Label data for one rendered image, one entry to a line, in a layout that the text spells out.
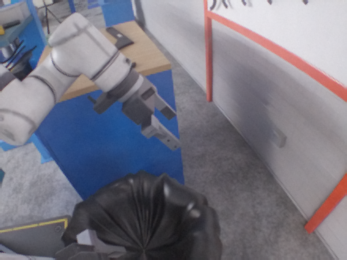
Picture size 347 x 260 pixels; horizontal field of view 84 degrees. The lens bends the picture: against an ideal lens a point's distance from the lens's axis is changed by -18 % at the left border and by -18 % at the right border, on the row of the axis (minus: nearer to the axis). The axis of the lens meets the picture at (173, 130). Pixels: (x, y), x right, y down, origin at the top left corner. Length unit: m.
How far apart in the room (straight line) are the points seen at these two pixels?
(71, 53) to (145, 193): 0.55
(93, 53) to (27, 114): 0.17
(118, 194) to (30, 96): 0.52
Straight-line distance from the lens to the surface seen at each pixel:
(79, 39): 0.45
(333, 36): 0.99
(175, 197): 0.78
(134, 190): 0.82
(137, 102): 0.45
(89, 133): 0.94
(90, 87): 0.83
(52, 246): 1.25
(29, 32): 2.56
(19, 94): 0.45
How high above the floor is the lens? 1.32
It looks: 43 degrees down
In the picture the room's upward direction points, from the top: 8 degrees counter-clockwise
